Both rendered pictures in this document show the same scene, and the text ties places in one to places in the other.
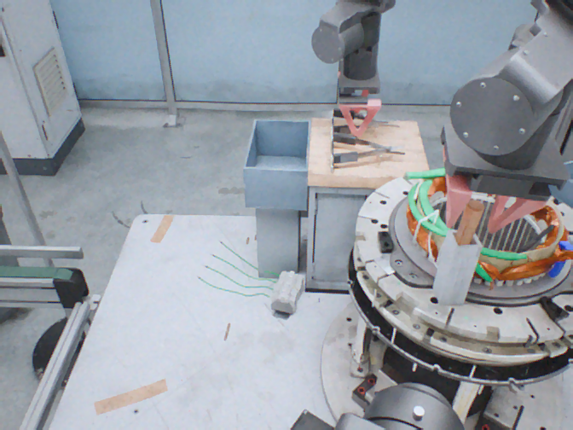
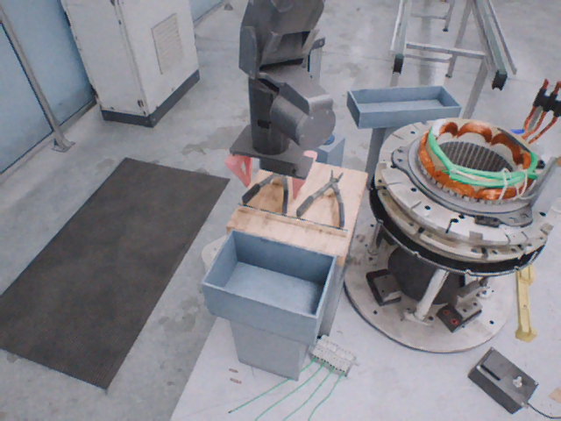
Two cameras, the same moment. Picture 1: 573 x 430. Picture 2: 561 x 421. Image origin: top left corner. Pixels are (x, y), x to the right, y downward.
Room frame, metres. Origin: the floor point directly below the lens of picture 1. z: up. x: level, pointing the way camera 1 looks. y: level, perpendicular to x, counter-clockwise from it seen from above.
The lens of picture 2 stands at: (0.69, 0.31, 1.51)
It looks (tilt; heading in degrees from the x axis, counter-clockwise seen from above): 45 degrees down; 285
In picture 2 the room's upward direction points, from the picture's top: straight up
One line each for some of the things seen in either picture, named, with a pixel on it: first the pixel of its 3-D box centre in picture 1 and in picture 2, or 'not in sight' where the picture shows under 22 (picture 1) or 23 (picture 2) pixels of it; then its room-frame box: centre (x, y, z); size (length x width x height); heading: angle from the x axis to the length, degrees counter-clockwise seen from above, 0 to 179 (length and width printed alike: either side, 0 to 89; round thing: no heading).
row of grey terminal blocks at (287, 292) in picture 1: (287, 292); (334, 355); (0.68, 0.00, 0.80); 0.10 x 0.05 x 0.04; 162
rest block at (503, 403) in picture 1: (503, 407); not in sight; (0.42, -0.33, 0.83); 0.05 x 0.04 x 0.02; 144
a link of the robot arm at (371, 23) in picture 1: (360, 26); (273, 96); (0.82, -0.12, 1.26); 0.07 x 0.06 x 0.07; 141
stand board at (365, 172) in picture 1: (366, 151); (301, 202); (0.78, -0.14, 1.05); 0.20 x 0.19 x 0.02; 86
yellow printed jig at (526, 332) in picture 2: not in sight; (526, 294); (0.28, -0.24, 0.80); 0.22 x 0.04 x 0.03; 82
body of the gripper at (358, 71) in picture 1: (360, 61); (270, 132); (0.82, -0.12, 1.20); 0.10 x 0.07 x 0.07; 176
